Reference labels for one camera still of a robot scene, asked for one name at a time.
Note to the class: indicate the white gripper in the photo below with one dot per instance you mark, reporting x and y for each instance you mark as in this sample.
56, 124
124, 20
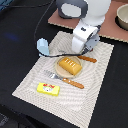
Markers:
85, 38

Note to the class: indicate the orange bread loaf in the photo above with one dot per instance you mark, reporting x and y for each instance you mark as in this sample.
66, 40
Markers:
70, 66

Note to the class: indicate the light blue milk carton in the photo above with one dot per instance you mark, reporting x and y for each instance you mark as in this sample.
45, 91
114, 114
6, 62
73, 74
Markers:
42, 46

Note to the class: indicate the yellow butter box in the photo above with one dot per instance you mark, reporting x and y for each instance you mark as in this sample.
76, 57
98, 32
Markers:
48, 89

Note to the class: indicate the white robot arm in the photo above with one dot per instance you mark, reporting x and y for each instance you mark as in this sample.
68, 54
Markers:
91, 14

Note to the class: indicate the pink tray mat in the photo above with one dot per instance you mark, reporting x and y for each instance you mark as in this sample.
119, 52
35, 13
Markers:
109, 28

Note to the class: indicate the beige bowl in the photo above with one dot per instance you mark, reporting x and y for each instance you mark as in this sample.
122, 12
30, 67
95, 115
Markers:
122, 14

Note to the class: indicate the round wooden plate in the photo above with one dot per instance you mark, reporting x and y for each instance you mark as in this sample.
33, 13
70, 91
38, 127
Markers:
62, 72

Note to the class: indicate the beige woven placemat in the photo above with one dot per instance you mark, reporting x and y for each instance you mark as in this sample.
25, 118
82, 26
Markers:
72, 104

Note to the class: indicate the knife with wooden handle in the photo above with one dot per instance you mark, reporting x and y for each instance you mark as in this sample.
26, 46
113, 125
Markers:
80, 57

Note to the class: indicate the fork with wooden handle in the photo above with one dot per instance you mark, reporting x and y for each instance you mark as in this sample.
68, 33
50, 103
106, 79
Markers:
66, 80

